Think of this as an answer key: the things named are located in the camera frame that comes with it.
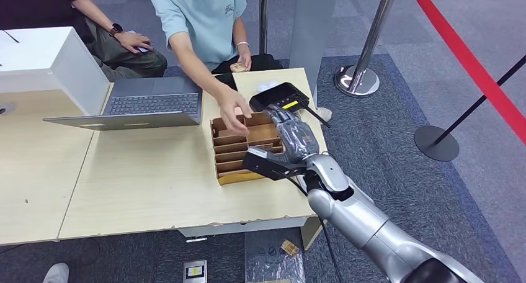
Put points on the grey laptop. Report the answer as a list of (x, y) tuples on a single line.
[(152, 102)]

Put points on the person's left forearm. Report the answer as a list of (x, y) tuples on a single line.
[(96, 12), (241, 32)]

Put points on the black stanchion post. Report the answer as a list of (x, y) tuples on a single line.
[(435, 143)]

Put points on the black smartphone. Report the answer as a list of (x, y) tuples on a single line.
[(228, 80)]

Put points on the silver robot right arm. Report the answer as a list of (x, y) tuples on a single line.
[(370, 223)]

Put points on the small wooden block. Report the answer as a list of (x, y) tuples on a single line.
[(289, 248)]

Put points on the person's left hand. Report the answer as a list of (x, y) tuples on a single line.
[(131, 40), (245, 60)]

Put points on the metal floor socket box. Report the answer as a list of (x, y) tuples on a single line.
[(195, 271)]

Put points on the wooden compartment organizer box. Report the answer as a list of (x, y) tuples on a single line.
[(230, 149)]

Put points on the light smartphone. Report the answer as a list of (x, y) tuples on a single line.
[(142, 49)]

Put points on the tan card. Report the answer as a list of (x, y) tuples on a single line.
[(238, 67)]

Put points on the chrome stanchion post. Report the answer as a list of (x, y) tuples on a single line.
[(357, 81)]

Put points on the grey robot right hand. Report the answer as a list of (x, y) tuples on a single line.
[(298, 137)]

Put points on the person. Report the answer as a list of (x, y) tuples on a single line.
[(201, 22), (41, 1)]

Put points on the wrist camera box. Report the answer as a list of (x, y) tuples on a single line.
[(267, 168)]

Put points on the thin black pole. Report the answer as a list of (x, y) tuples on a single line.
[(263, 22)]

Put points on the grey standing panel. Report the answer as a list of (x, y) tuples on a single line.
[(308, 34)]

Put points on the plastic wrapped floor plate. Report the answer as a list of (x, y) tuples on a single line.
[(271, 264)]

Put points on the white desk frame beam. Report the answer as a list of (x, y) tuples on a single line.
[(246, 225)]

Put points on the clear plastic film wrap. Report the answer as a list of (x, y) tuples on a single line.
[(304, 143)]

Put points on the person's right hand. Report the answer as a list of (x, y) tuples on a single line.
[(232, 108)]

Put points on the white round object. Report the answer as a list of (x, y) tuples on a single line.
[(266, 85)]

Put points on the red barrier belt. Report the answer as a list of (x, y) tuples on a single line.
[(472, 65)]

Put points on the black card reader device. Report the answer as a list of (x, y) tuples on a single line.
[(279, 94)]

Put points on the person's right forearm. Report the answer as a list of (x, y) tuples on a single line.
[(203, 73)]

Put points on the plain white shoe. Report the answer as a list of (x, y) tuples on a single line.
[(56, 274)]

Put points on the white box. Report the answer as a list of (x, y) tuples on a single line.
[(41, 55)]

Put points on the dark wristwatch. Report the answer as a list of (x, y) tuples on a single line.
[(116, 28)]

